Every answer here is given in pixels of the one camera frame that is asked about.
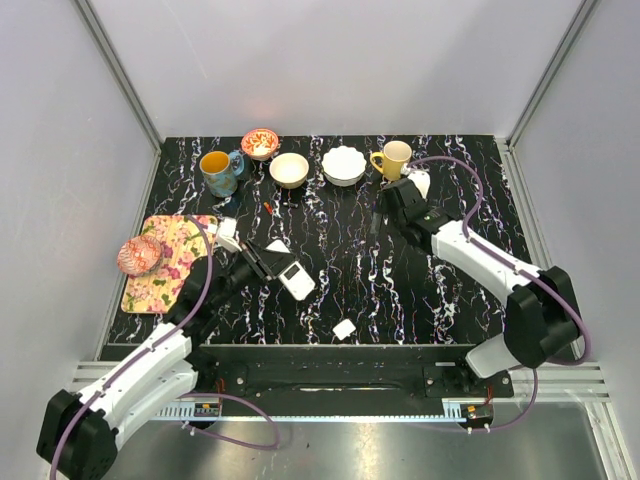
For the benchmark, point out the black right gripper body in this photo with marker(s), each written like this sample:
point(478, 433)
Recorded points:
point(385, 208)

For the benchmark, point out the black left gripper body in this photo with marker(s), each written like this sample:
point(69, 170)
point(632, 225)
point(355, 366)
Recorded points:
point(242, 273)

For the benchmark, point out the white red remote control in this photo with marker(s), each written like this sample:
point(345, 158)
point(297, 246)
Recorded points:
point(296, 280)

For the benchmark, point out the white battery cover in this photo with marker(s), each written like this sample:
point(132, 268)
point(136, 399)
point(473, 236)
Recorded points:
point(344, 329)

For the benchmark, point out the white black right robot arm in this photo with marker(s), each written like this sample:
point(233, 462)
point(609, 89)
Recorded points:
point(542, 317)

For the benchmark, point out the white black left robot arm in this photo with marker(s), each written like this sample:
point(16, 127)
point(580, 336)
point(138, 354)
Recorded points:
point(82, 432)

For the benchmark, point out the yellow mug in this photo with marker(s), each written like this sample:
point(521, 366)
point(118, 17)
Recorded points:
point(391, 159)

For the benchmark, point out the white scalloped bowl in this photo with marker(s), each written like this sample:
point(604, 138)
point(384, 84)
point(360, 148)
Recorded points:
point(343, 166)

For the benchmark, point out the floral wooden tray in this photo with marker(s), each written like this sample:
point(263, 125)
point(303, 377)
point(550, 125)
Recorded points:
point(156, 292)

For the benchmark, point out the cream round bowl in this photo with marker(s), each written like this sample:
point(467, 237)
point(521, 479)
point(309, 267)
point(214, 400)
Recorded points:
point(289, 170)

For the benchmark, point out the red patterned bowl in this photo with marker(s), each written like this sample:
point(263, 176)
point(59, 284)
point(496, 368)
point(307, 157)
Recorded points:
point(139, 255)

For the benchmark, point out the blue floral mug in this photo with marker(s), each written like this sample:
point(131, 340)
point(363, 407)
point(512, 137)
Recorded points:
point(221, 172)

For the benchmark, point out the orange patterned small bowl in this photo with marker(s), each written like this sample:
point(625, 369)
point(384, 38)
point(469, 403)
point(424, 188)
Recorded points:
point(260, 143)

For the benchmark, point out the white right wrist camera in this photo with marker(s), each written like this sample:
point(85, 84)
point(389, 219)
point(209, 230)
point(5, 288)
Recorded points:
point(420, 178)

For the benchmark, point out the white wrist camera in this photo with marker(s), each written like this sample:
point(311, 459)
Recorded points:
point(224, 235)
point(420, 178)

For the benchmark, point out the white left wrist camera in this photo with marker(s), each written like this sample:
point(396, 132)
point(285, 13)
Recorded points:
point(224, 235)

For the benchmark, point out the aluminium frame post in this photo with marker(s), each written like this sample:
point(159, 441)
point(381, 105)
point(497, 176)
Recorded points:
point(100, 36)

